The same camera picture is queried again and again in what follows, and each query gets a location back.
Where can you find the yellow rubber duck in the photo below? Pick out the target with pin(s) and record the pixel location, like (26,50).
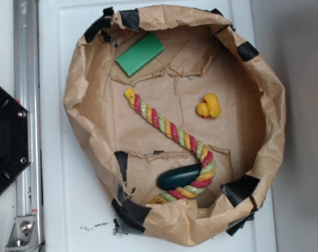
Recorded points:
(210,107)

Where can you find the brown paper bag bin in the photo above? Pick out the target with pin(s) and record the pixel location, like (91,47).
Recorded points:
(203,54)

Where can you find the dark green oval object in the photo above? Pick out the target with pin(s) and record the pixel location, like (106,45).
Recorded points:
(178,177)

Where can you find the green rectangular block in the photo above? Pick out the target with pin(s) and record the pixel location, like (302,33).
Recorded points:
(140,54)

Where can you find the multicolour twisted rope toy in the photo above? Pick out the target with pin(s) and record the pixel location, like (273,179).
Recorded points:
(201,151)

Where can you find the aluminium extrusion rail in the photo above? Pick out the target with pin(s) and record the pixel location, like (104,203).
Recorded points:
(26,86)

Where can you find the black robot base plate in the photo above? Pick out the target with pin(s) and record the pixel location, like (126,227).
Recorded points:
(14,141)

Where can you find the metal corner bracket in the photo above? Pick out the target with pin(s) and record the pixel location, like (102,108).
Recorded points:
(24,235)

